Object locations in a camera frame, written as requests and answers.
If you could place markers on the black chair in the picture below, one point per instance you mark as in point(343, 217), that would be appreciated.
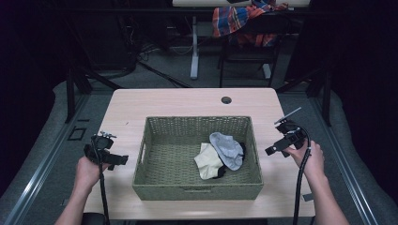
point(250, 53)

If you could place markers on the plaid cloth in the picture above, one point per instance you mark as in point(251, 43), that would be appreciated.
point(231, 18)

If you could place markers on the black metal stand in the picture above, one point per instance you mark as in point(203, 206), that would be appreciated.
point(327, 93)
point(71, 93)

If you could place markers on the person's right hand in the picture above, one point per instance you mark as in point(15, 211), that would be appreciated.
point(313, 162)

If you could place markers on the cream sock with black toe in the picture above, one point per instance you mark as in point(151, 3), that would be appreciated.
point(208, 162)

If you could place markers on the person's left hand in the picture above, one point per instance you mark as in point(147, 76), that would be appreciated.
point(87, 173)

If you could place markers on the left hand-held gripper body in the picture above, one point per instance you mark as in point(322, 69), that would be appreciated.
point(100, 143)

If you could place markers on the grey sock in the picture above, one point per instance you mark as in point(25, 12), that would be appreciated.
point(227, 150)

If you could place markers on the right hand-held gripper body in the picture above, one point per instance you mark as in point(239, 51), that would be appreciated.
point(291, 131)

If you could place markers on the grey tape piece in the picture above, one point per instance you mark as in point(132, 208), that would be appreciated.
point(307, 197)

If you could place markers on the aluminium floor rail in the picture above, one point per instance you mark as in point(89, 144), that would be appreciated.
point(40, 175)
point(347, 175)

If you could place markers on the white table leg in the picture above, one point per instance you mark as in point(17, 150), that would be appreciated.
point(194, 50)
point(266, 71)

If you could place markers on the green woven basket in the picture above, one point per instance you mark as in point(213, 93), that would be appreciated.
point(169, 175)

